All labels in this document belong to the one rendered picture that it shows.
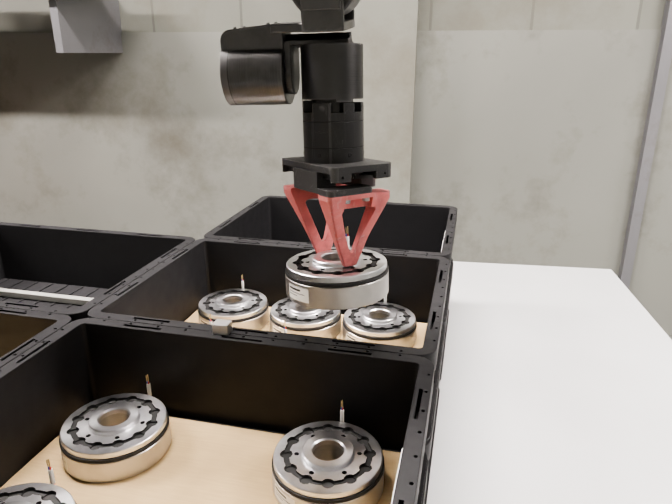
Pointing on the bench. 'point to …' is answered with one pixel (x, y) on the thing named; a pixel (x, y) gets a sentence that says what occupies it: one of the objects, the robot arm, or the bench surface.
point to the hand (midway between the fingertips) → (336, 252)
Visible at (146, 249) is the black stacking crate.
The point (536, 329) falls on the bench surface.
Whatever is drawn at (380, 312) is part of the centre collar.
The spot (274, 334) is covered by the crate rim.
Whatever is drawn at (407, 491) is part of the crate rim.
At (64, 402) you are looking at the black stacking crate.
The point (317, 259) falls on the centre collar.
